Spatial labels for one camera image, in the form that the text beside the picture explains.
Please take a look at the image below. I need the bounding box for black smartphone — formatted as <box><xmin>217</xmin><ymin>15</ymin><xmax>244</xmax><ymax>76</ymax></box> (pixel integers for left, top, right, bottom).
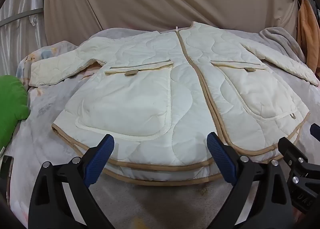
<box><xmin>0</xmin><ymin>155</ymin><xmax>14</xmax><ymax>207</ymax></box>

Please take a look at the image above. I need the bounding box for floral fleece blanket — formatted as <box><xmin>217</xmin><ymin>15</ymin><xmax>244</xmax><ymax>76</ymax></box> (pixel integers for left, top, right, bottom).
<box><xmin>6</xmin><ymin>27</ymin><xmax>320</xmax><ymax>229</ymax></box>

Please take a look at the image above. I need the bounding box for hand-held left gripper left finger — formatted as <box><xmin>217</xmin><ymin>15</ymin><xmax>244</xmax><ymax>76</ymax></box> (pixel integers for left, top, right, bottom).
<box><xmin>29</xmin><ymin>134</ymin><xmax>115</xmax><ymax>229</ymax></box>

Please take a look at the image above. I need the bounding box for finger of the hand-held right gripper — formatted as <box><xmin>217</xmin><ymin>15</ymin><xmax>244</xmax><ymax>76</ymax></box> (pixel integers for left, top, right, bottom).
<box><xmin>309</xmin><ymin>123</ymin><xmax>320</xmax><ymax>142</ymax></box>
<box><xmin>278</xmin><ymin>137</ymin><xmax>312</xmax><ymax>172</ymax></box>

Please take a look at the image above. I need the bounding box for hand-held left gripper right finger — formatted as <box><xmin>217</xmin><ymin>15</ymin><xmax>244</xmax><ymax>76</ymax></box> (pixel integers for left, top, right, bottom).
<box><xmin>206</xmin><ymin>132</ymin><xmax>294</xmax><ymax>229</ymax></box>

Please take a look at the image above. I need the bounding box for cream quilted jacket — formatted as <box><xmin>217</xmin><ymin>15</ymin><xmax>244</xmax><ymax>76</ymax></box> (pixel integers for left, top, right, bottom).
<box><xmin>28</xmin><ymin>21</ymin><xmax>319</xmax><ymax>186</ymax></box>

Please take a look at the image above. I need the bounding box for white satin curtain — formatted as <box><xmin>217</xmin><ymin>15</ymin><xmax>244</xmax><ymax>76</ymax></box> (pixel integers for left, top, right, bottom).
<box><xmin>0</xmin><ymin>0</ymin><xmax>48</xmax><ymax>78</ymax></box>

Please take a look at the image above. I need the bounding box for grey fleece blanket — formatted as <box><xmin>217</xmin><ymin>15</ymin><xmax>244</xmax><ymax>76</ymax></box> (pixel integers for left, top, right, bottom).
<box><xmin>259</xmin><ymin>27</ymin><xmax>307</xmax><ymax>65</ymax></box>

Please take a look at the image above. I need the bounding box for orange cloth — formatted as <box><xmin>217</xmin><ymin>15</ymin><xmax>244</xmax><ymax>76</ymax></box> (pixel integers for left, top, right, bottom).
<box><xmin>297</xmin><ymin>0</ymin><xmax>320</xmax><ymax>74</ymax></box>

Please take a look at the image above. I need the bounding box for green pillow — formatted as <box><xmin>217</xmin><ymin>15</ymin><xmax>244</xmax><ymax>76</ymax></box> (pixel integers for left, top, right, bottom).
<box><xmin>0</xmin><ymin>75</ymin><xmax>31</xmax><ymax>148</ymax></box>

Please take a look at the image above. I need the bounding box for grey metal rail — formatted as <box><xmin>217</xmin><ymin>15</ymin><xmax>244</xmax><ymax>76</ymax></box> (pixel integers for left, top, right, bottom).
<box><xmin>0</xmin><ymin>8</ymin><xmax>43</xmax><ymax>28</ymax></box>

